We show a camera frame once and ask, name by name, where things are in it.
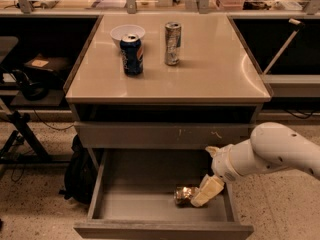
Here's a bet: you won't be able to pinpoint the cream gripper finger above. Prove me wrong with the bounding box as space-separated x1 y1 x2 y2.
191 174 224 207

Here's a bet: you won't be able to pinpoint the blue pepsi can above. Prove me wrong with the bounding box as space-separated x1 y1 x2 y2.
120 34 143 76

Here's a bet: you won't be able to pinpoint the black backpack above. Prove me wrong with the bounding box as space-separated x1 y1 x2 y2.
59 135 97 204

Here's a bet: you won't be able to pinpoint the crushed orange can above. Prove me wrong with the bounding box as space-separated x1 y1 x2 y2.
174 186 198 207

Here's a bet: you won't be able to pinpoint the closed grey upper drawer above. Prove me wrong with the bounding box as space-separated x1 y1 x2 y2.
75 121 253 150

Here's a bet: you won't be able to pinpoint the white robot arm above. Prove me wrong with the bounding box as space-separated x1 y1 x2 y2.
191 122 320 207

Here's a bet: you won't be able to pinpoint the grey drawer cabinet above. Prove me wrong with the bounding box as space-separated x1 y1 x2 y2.
63 12 274 172

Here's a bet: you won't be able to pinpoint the silver tall can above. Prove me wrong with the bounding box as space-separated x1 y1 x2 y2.
165 22 182 66

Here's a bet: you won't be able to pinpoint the dark box with label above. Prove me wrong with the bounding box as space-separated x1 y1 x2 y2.
24 54 72 74

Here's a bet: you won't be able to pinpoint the white stick with handle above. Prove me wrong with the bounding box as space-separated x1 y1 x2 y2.
263 18 305 75

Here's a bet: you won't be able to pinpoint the open grey lower drawer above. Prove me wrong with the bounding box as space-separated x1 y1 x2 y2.
74 149 253 240

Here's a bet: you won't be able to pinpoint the black headphones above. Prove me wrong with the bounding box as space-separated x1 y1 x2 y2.
12 69 49 101

